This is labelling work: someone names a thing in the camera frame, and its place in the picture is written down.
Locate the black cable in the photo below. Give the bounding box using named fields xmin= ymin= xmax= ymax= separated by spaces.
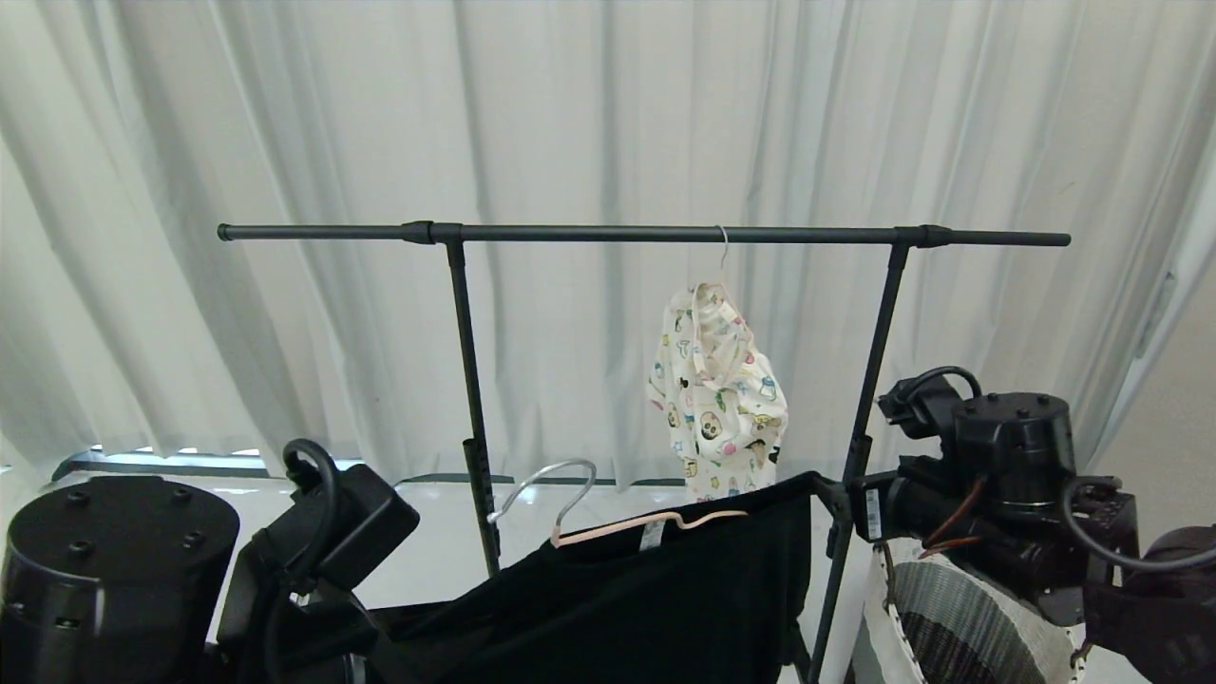
xmin=282 ymin=438 xmax=341 ymax=580
xmin=1061 ymin=475 xmax=1216 ymax=576
xmin=901 ymin=365 xmax=984 ymax=405

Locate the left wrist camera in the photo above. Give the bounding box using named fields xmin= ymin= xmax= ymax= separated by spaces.
xmin=217 ymin=463 xmax=422 ymax=671

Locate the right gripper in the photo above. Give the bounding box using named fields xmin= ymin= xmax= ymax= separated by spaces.
xmin=844 ymin=456 xmax=962 ymax=548

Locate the white laundry basket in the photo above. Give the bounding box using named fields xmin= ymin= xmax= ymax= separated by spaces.
xmin=845 ymin=537 xmax=1091 ymax=684

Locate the cream printed garment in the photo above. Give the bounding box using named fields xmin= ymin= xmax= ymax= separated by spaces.
xmin=647 ymin=281 xmax=789 ymax=503

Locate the white curtain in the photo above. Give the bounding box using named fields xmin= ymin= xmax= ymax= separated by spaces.
xmin=0 ymin=0 xmax=1216 ymax=490

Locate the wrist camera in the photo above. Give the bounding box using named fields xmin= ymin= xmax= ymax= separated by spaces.
xmin=877 ymin=378 xmax=962 ymax=441
xmin=217 ymin=463 xmax=422 ymax=671

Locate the black garment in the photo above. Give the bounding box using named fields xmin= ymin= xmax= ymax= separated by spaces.
xmin=366 ymin=470 xmax=820 ymax=684

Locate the black clothes rack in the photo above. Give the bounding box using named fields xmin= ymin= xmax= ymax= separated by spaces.
xmin=217 ymin=221 xmax=1073 ymax=684

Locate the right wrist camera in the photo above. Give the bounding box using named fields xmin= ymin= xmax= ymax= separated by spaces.
xmin=877 ymin=378 xmax=962 ymax=441

